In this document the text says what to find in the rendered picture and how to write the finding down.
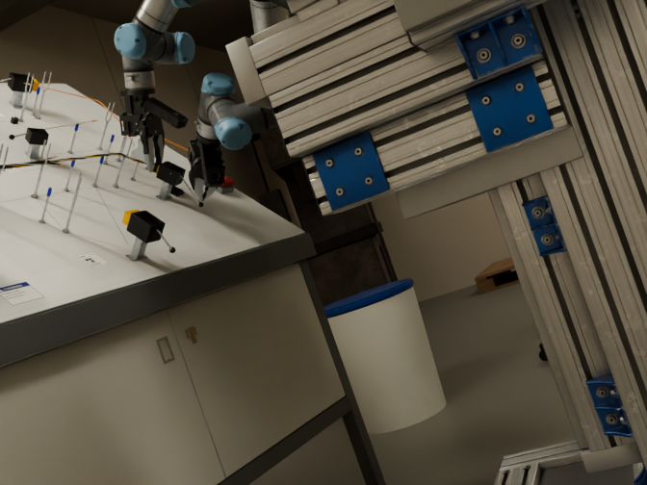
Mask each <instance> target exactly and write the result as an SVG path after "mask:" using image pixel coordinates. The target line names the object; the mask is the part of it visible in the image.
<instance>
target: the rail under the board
mask: <svg viewBox="0 0 647 485"><path fill-rule="evenodd" d="M315 255H317V252H316V249H315V247H314V244H313V242H312V239H311V236H310V234H309V233H308V234H305V235H302V236H298V237H295V238H292V239H289V240H286V241H283V242H277V243H274V244H270V245H267V246H264V247H260V248H257V249H254V250H250V251H248V252H245V253H241V254H238V255H235V256H231V257H228V258H225V259H221V260H218V261H215V262H212V263H209V264H206V265H203V266H199V267H196V268H190V269H187V270H184V271H180V272H177V273H174V274H171V275H168V276H165V277H161V278H158V279H155V280H151V281H148V282H145V283H141V284H139V285H136V286H132V287H129V288H126V289H122V290H119V291H116V292H112V293H109V294H103V295H101V296H98V297H94V298H91V299H88V300H84V301H81V302H78V303H74V304H71V305H68V306H65V307H62V308H59V309H56V310H52V311H49V312H46V313H42V314H39V315H36V316H32V317H29V318H27V319H21V320H18V321H14V322H11V323H8V324H4V325H1V326H0V367H1V366H3V365H6V364H8V363H11V362H14V361H17V360H20V359H22V358H25V357H28V356H31V355H34V354H37V353H39V352H42V351H44V350H47V349H50V348H53V347H55V346H58V345H63V344H66V343H69V342H71V341H74V340H77V339H80V338H83V337H86V336H88V335H90V334H93V333H96V332H99V331H102V330H105V329H107V328H110V327H113V326H116V325H119V324H122V323H124V322H126V321H129V320H132V319H137V318H140V317H142V316H145V315H148V314H151V313H154V312H157V311H159V310H162V309H165V308H167V307H170V306H173V305H175V304H178V303H181V302H184V301H187V300H190V299H193V298H195V297H198V296H201V295H204V294H208V293H210V292H213V291H216V290H219V289H222V288H225V287H227V286H230V285H233V284H236V283H239V282H242V281H244V280H247V279H249V278H252V277H255V276H258V275H261V274H263V273H266V272H269V271H272V270H275V269H278V268H282V267H285V266H288V265H290V264H293V263H295V262H298V261H301V260H304V259H307V258H310V257H312V256H315Z"/></svg>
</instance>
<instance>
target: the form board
mask: <svg viewBox="0 0 647 485"><path fill-rule="evenodd" d="M51 89H55V90H59V91H54V90H51ZM60 91H63V92H60ZM64 92H67V93H72V94H76V95H80V96H84V97H87V96H85V95H84V94H82V93H80V92H79V91H77V90H76V89H73V88H72V87H70V86H68V85H67V84H49V89H48V90H47V91H46V92H45V93H44V97H43V101H42V105H41V109H40V114H39V116H40V118H41V119H36V118H35V117H34V116H32V115H30V114H31V113H32V112H33V109H34V105H35V101H36V97H37V92H36V91H32V92H31V93H28V96H27V101H26V105H25V110H24V114H23V118H22V119H23V120H24V122H19V121H18V123H17V124H12V123H11V119H12V116H13V117H15V116H16V117H18V119H20V116H21V112H22V109H15V108H14V107H13V106H12V105H11V103H10V102H9V101H12V99H13V91H12V90H11V89H10V88H9V87H8V83H0V113H1V114H3V115H5V116H0V149H1V145H2V143H4V145H3V150H2V155H1V159H0V163H4V159H5V154H6V150H7V146H8V147H9V150H8V155H7V159H6V162H7V163H8V164H20V163H29V162H35V161H32V160H30V159H29V157H28V156H27V155H26V153H25V151H27V152H28V149H29V143H28V142H27V141H26V140H25V136H26V135H24V136H20V137H16V138H14V140H10V139H9V135H14V136H15V135H19V134H23V133H26V131H27V128H28V127H29V128H39V129H45V128H51V127H57V126H63V125H68V124H74V123H80V122H86V121H90V122H86V123H80V124H79V127H78V131H77V132H76V136H75V140H74V143H73V147H72V152H73V154H69V153H67V151H68V150H70V146H71V143H72V139H73V135H74V132H75V131H74V129H75V125H76V124H74V125H68V126H63V127H57V128H51V129H45V131H46V132H47V133H48V134H49V137H48V141H47V144H46V145H45V147H44V151H43V156H42V160H45V159H46V155H47V151H48V147H49V143H50V142H51V147H50V151H49V155H48V158H50V157H52V156H58V157H56V158H54V159H49V160H57V159H66V158H76V157H84V156H91V155H97V154H103V153H108V149H109V145H110V139H111V136H112V135H114V136H115V137H114V141H113V142H112V146H111V149H110V153H119V151H120V148H121V145H122V141H123V138H124V136H122V135H121V130H120V123H119V122H118V120H119V116H117V115H115V114H113V115H112V117H111V120H110V121H109V123H108V125H107V129H106V133H105V136H104V140H103V143H102V146H101V147H102V149H103V150H102V151H101V150H97V149H96V148H97V147H98V146H99V145H100V142H101V139H102V135H103V131H104V127H105V124H106V121H105V117H106V113H107V109H105V108H104V107H102V106H100V105H99V104H97V103H96V102H94V101H92V100H91V99H88V98H84V97H80V96H75V95H71V94H67V93H64ZM116 118H117V119H118V120H117V119H116ZM97 119H98V120H97ZM92 120H96V121H94V122H91V121H92ZM100 158H101V157H94V158H87V159H84V160H75V165H74V167H73V169H72V172H71V176H70V180H69V184H68V190H69V192H66V191H63V189H64V188H65V187H66V183H67V179H68V175H69V172H70V168H71V166H70V165H71V162H72V161H65V162H63V161H60V162H53V163H57V164H63V165H66V166H55V165H50V164H46V165H45V166H44V167H43V170H42V174H41V177H40V181H39V188H38V193H37V195H38V197H39V198H38V199H35V198H32V197H31V195H32V194H33V193H35V188H36V184H37V181H38V177H39V170H40V165H37V166H23V167H16V169H18V170H19V171H17V172H9V173H2V172H1V174H0V287H4V286H8V285H12V284H16V283H20V282H24V281H27V282H28V283H29V284H30V285H32V286H33V287H34V288H35V289H37V290H38V291H39V292H40V293H42V294H43V295H44V296H46V297H45V298H41V299H38V300H34V301H30V302H27V303H23V304H19V305H15V306H12V305H10V304H9V303H8V302H7V301H6V300H4V299H3V298H2V297H1V296H0V326H1V325H4V324H8V323H11V322H14V321H18V320H21V319H27V318H29V317H32V316H36V315H39V314H42V313H46V312H49V311H52V310H56V309H59V308H62V307H65V306H68V305H71V304H74V303H78V302H81V301H84V300H88V299H91V298H94V297H98V296H101V295H103V294H109V293H112V292H116V291H119V290H122V289H126V288H129V287H132V286H136V285H139V284H141V283H145V282H148V281H151V280H155V279H158V278H161V277H165V276H168V275H171V274H174V273H177V272H180V271H184V270H187V269H190V268H196V267H199V266H203V265H206V264H209V263H212V262H215V261H218V260H221V259H225V258H228V257H231V256H235V255H238V254H241V253H245V252H248V251H250V250H254V249H257V248H260V247H264V246H267V245H270V244H274V243H279V242H283V241H286V240H289V239H292V238H295V237H298V236H302V235H305V234H306V232H305V231H303V230H301V229H300V228H298V227H296V226H295V225H294V224H293V223H291V222H289V221H288V220H286V219H284V218H283V217H281V216H279V215H277V214H276V213H274V212H273V211H271V210H269V209H268V208H266V207H264V206H263V205H261V204H260V203H258V202H256V201H255V200H253V199H251V198H250V197H248V196H247V195H245V194H243V193H242V192H240V191H238V190H236V189H235V188H234V190H233V192H228V193H223V194H220V193H219V192H217V191H214V193H213V194H212V195H211V196H209V197H208V198H207V199H206V200H205V201H201V202H202V203H203V207H199V206H198V203H197V201H196V199H195V198H194V196H193V194H192V193H191V192H190V190H189V189H188V187H187V186H186V185H185V183H184V182H183V181H182V183H181V184H179V185H177V186H175V187H177V188H179V189H181V190H183V191H184V194H182V195H179V196H175V195H173V194H171V193H170V194H169V195H170V196H171V198H169V199H167V200H164V201H163V200H161V199H159V198H157V197H156V196H157V195H159V194H160V191H161V187H162V185H163V182H164V181H162V180H160V179H158V178H156V176H157V175H155V174H154V173H152V172H153V171H152V172H151V173H149V171H148V170H147V169H145V168H146V164H141V163H139V165H138V169H137V172H136V175H135V179H136V181H132V180H130V178H132V177H133V175H134V172H135V168H136V165H137V162H134V161H132V160H130V159H127V158H125V159H124V162H123V166H122V169H121V173H120V175H119V179H118V182H117V184H118V186H119V188H118V189H117V188H114V187H113V186H112V185H113V184H115V183H116V178H117V174H118V171H119V167H120V164H121V162H117V161H116V158H118V155H110V156H108V160H107V162H108V164H107V165H104V164H103V163H102V165H101V168H100V171H99V175H98V179H97V182H96V185H97V188H94V187H93V186H92V185H93V184H94V182H95V178H96V174H97V171H98V168H99V164H100V163H99V162H100ZM167 161H169V162H171V163H173V164H175V165H177V166H180V167H182V168H184V169H186V172H185V175H184V180H185V181H186V182H187V184H188V185H189V187H190V188H191V190H192V191H194V190H193V188H192V185H191V183H190V180H189V171H190V170H191V165H190V162H189V160H188V159H187V158H185V157H183V156H182V155H180V154H178V153H177V152H175V151H174V150H172V149H170V148H169V147H167V146H165V148H164V156H163V161H162V163H164V162H167ZM68 166H69V167H68ZM80 172H81V173H82V175H81V176H82V180H81V184H80V188H79V191H78V194H77V199H76V201H75V205H74V209H73V212H72V216H71V220H70V223H69V227H68V230H69V231H70V233H69V234H65V233H63V232H62V230H63V229H65V227H66V223H67V220H68V216H69V212H70V208H71V204H72V201H73V197H74V194H75V190H76V186H77V182H78V178H79V175H80ZM48 188H52V192H51V195H50V196H49V200H48V204H47V208H46V212H45V216H44V221H45V223H44V224H41V223H39V220H41V218H42V214H43V210H44V206H45V202H46V198H47V191H48ZM137 209H138V210H140V211H148V212H149V213H150V214H152V215H153V216H155V217H157V218H158V219H160V220H161V221H163V222H164V223H165V227H164V230H163V234H162V235H163V236H164V237H165V239H166V240H167V241H168V243H169V244H170V246H173V247H175V252H174V253H170V252H169V247H168V245H167V244H166V243H165V241H164V240H163V239H162V237H161V239H160V240H159V241H156V242H149V243H148V244H147V246H146V249H145V252H144V255H146V256H147V258H144V259H140V260H137V261H132V260H130V259H129V258H127V257H126V256H125V255H128V254H131V252H132V248H133V245H134V242H135V238H136V237H135V236H134V235H132V234H131V233H130V232H128V231H127V230H126V229H127V226H126V225H125V224H123V223H122V220H123V216H124V213H125V212H126V211H131V210H137ZM90 252H94V253H96V254H97V255H99V256H100V257H102V258H103V259H104V260H106V261H107V262H109V263H110V264H106V265H103V266H99V267H95V268H92V267H90V266H89V265H87V264H86V263H85V262H83V261H82V260H80V259H79V258H78V257H76V256H78V255H82V254H86V253H90Z"/></svg>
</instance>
